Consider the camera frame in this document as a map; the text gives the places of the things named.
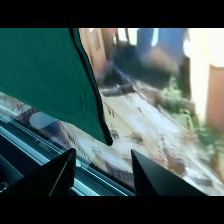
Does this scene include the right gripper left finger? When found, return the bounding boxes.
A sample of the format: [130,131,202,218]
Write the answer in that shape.
[2,147,77,196]

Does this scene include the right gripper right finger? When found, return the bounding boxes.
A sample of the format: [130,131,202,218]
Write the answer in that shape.
[130,148,207,196]

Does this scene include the dark green garment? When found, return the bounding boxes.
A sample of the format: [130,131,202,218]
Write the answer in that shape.
[0,28,114,147]

